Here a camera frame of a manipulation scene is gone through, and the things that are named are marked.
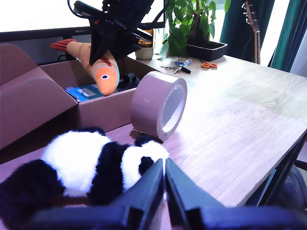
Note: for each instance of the open brown cardboard box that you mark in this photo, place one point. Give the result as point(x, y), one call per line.
point(28, 100)

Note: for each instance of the green potted plant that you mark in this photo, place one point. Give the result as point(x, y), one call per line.
point(182, 28)

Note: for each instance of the Huawei computer monitor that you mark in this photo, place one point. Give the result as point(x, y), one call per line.
point(36, 14)

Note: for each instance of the black table frame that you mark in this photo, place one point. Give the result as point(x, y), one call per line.
point(275, 177)

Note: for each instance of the dark green curtain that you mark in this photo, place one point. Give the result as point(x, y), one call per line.
point(235, 36)
point(291, 36)

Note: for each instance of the bunch of keys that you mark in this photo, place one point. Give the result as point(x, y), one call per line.
point(178, 65)

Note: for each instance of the orange and blue fish toy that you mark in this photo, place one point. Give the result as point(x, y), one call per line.
point(105, 79)

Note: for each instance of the black chair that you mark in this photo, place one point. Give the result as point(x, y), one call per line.
point(295, 182)

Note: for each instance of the brown packing tape roll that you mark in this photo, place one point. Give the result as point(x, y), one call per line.
point(148, 103)

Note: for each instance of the blue booklet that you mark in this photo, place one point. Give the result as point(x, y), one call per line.
point(84, 92)

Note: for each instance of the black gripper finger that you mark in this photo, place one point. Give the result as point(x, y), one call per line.
point(126, 46)
point(148, 191)
point(98, 40)
point(180, 191)

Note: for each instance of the wooden guitar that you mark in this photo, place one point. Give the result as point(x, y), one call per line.
point(257, 43)

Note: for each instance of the black and white panda plush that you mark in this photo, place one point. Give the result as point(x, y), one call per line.
point(76, 155)

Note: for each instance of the amber glass jar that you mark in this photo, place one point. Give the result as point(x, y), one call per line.
point(144, 52)

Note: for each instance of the black plant tray pot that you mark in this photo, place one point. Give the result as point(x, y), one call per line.
point(208, 51)

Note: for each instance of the black item inside box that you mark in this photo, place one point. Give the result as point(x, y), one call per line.
point(129, 80)

